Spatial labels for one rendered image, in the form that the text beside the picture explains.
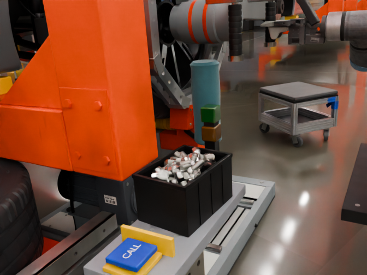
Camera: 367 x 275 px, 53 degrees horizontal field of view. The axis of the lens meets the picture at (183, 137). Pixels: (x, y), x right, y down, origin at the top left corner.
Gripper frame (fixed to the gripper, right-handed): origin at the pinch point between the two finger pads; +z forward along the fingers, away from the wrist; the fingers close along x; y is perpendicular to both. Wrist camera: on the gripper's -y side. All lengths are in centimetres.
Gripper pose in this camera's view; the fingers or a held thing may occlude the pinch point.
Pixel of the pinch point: (265, 22)
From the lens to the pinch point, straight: 136.1
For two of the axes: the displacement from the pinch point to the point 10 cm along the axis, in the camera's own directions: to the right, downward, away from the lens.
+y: 0.7, 9.4, 3.3
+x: 4.7, -3.2, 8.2
